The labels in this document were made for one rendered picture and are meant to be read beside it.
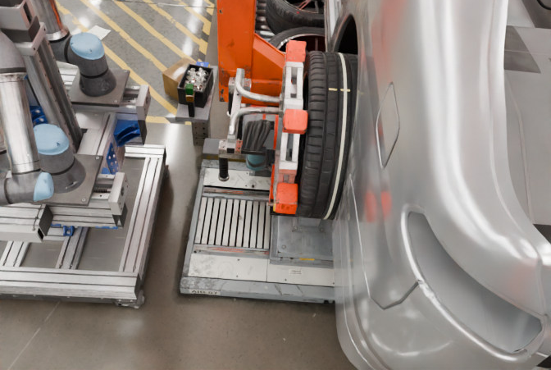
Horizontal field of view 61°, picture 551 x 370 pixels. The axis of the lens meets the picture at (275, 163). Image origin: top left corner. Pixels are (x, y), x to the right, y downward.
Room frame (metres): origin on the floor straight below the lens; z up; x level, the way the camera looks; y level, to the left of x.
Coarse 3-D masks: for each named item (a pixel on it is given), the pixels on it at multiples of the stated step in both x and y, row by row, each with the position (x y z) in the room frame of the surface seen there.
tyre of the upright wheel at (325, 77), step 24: (312, 72) 1.28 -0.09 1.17; (336, 72) 1.29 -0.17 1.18; (312, 96) 1.18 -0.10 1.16; (336, 96) 1.18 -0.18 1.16; (312, 120) 1.10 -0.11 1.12; (336, 120) 1.11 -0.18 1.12; (312, 144) 1.04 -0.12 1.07; (336, 144) 1.05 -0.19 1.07; (312, 168) 0.99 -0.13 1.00; (336, 168) 1.00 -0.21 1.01; (312, 192) 0.96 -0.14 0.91; (336, 192) 0.97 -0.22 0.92; (312, 216) 0.97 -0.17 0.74
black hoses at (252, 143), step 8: (264, 120) 1.17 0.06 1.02; (248, 128) 1.11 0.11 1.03; (256, 128) 1.11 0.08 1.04; (264, 128) 1.11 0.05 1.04; (272, 128) 1.18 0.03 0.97; (248, 136) 1.09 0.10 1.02; (256, 136) 1.08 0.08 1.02; (264, 136) 1.09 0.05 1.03; (248, 144) 1.07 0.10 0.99; (256, 144) 1.07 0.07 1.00; (240, 152) 1.05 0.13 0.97; (248, 152) 1.05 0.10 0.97; (256, 152) 1.05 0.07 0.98; (264, 152) 1.06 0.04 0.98
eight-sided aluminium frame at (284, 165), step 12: (288, 72) 1.32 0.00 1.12; (300, 72) 1.33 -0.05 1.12; (288, 84) 1.26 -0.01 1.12; (300, 84) 1.27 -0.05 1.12; (288, 96) 1.20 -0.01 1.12; (300, 96) 1.21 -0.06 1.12; (300, 108) 1.16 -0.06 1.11; (276, 156) 1.34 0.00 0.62; (288, 156) 1.35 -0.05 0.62; (276, 168) 1.27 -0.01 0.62; (288, 168) 1.01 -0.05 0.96; (276, 180) 1.20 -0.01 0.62; (288, 180) 1.21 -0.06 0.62
